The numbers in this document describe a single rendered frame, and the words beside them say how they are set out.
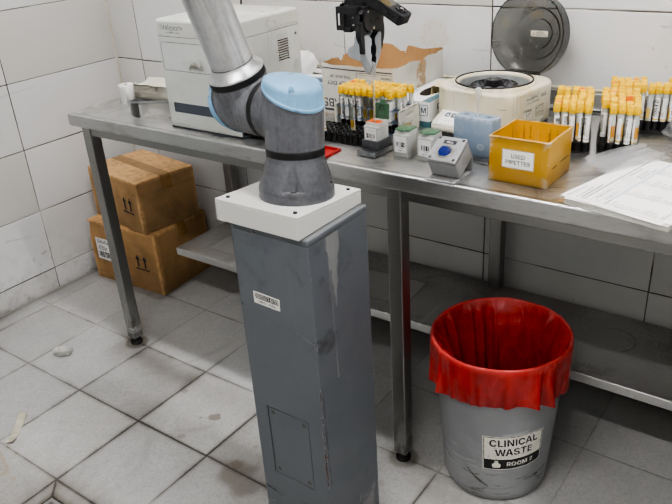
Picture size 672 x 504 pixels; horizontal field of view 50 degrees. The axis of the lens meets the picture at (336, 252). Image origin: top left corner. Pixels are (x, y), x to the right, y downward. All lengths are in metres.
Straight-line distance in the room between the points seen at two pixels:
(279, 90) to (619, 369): 1.21
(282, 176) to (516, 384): 0.75
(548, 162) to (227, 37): 0.68
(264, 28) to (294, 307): 0.84
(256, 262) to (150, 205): 1.52
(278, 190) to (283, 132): 0.11
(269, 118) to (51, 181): 1.93
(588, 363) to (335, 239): 0.93
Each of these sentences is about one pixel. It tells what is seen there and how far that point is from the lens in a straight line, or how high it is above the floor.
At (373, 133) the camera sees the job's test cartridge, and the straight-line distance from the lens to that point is 1.74.
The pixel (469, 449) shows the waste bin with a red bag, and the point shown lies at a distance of 1.92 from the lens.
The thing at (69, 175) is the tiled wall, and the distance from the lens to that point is 3.24.
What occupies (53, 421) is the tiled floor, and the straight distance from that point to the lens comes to 2.51.
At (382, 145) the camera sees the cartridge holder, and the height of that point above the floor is 0.90.
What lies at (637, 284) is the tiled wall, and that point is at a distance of 2.28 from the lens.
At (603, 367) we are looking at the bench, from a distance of 2.08.
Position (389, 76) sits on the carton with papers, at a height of 1.00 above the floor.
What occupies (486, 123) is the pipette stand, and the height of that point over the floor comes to 0.97.
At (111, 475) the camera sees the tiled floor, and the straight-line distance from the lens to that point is 2.24.
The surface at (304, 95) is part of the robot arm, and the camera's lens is 1.34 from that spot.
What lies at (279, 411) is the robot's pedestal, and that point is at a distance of 1.64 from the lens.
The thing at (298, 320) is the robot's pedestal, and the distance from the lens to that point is 1.44.
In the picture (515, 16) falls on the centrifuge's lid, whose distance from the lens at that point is 2.12.
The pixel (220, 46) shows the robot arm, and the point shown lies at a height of 1.20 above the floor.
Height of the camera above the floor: 1.45
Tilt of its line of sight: 26 degrees down
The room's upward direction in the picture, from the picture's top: 4 degrees counter-clockwise
